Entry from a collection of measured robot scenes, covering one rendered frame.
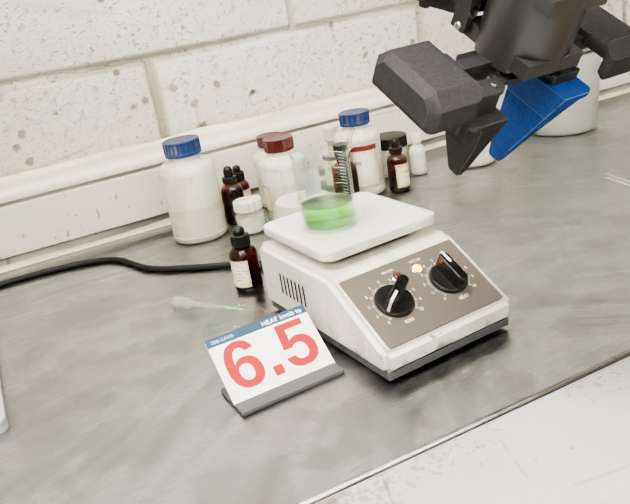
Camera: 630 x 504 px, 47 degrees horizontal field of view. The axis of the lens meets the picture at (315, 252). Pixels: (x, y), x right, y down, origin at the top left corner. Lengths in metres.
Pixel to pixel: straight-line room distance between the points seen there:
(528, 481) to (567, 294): 0.25
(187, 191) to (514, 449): 0.56
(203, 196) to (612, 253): 0.48
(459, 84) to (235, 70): 0.70
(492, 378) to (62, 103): 0.69
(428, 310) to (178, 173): 0.44
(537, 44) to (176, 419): 0.37
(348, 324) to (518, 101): 0.21
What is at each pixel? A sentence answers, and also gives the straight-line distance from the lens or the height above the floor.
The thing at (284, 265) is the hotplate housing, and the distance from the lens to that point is 0.65.
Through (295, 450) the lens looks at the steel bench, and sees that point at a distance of 0.52.
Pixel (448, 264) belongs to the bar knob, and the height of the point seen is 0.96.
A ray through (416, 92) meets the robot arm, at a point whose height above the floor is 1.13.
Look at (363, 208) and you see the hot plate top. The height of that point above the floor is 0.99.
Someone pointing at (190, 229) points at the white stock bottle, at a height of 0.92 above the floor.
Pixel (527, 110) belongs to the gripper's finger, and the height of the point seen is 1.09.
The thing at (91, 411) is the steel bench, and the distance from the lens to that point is 0.63.
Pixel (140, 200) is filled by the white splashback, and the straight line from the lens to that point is 1.03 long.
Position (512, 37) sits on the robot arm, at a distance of 0.46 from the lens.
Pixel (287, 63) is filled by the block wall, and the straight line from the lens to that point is 1.13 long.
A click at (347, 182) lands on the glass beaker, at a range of 0.63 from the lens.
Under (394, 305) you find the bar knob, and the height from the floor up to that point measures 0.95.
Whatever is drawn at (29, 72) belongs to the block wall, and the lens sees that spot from 1.03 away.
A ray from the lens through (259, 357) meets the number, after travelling 0.59.
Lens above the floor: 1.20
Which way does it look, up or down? 21 degrees down
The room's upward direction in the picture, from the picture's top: 9 degrees counter-clockwise
